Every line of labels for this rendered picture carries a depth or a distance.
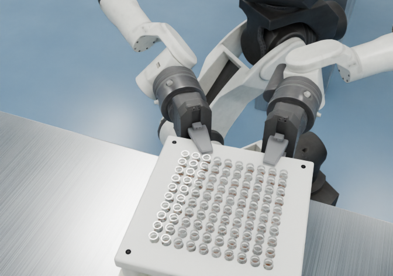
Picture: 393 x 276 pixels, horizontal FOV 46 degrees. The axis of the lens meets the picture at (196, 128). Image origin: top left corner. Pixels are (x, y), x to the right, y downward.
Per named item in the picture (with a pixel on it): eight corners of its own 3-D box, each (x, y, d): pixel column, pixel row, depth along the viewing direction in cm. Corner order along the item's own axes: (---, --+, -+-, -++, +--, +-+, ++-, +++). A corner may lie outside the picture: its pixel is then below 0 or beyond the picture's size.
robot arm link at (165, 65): (179, 65, 84) (164, 33, 92) (139, 103, 87) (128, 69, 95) (217, 93, 91) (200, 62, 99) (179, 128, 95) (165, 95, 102)
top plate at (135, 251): (296, 312, 58) (298, 304, 57) (114, 266, 63) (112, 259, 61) (312, 169, 75) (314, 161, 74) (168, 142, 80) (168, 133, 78)
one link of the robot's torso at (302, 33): (276, 40, 132) (281, 2, 124) (307, 64, 124) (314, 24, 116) (238, 52, 128) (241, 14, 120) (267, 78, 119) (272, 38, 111)
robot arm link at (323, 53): (297, 105, 91) (362, 85, 90) (291, 66, 85) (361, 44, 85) (286, 89, 96) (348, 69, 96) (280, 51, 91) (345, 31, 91)
